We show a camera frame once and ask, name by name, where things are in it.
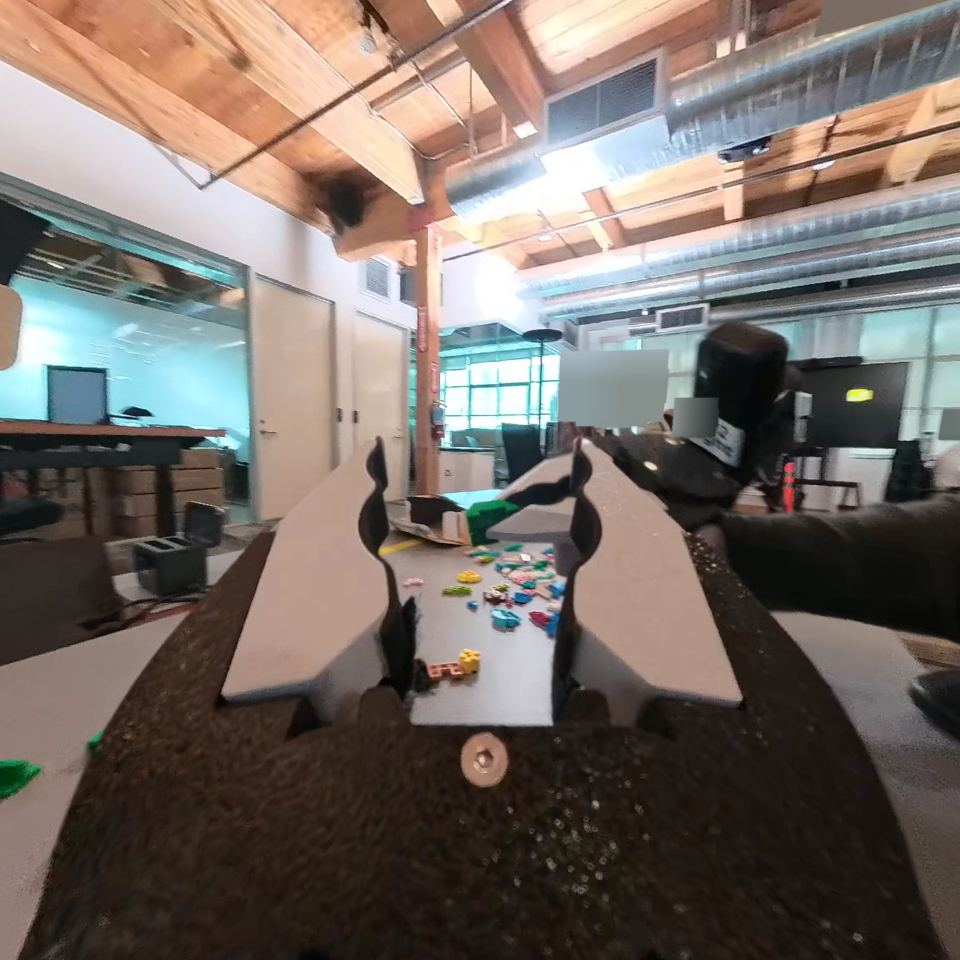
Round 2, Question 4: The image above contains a large black screen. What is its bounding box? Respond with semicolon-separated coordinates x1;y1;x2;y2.
786;358;912;453

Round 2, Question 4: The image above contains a black charging dock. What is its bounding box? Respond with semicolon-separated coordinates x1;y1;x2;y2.
132;500;227;599

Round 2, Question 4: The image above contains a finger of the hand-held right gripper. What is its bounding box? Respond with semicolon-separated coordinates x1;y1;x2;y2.
497;452;580;502
486;501;577;544

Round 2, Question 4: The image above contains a black labelled panel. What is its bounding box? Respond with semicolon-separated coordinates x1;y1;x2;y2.
0;534;123;666

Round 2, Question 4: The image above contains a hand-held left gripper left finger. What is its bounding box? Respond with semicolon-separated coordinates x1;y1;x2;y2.
221;437;419;708

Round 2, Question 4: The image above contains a stack of cardboard boxes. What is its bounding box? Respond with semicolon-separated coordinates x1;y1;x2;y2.
111;447;228;539

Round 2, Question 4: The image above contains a glass office partition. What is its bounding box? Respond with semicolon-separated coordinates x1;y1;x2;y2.
0;171;253;528

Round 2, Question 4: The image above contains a silver ventilation duct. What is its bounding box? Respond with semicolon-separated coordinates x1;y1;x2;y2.
444;6;960;222
516;178;960;325

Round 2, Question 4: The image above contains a long wooden desk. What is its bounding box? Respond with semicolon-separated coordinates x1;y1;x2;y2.
0;418;228;543

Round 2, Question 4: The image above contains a black ceiling speaker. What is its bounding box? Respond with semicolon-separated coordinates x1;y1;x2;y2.
324;174;370;231

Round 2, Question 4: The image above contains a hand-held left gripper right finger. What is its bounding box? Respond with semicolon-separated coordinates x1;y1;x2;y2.
551;437;744;711

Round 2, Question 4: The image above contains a white recycling bin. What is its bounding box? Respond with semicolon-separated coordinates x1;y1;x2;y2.
438;445;498;498

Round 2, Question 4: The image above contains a small dark screen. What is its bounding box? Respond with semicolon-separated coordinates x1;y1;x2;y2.
45;364;111;426

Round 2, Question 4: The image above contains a wooden post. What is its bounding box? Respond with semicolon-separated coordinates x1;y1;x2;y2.
410;208;446;498

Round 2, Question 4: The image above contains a black floor lamp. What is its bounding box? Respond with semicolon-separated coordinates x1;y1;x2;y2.
522;327;564;423

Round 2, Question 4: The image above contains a beige door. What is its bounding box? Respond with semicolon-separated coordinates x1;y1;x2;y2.
351;310;413;501
250;273;336;520

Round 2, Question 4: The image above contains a black acoustic panel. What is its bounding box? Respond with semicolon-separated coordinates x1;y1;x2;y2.
0;198;51;288

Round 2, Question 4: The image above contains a person's right forearm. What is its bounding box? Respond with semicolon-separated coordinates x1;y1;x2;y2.
703;493;960;648

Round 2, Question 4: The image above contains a toy brick box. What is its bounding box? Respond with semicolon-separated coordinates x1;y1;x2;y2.
384;487;528;549

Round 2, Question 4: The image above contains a green slope brick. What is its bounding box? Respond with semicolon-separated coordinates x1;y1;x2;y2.
464;498;521;548

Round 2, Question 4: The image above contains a pile of colourful toy bricks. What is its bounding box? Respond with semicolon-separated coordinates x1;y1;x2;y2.
441;543;576;640

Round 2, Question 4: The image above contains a group of green toy bricks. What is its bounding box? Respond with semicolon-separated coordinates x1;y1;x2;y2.
0;729;108;801

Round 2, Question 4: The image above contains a metal ceiling rod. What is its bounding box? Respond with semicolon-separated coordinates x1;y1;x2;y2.
197;0;520;192

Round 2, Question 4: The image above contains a grey desk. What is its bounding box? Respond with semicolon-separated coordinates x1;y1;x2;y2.
0;487;960;960

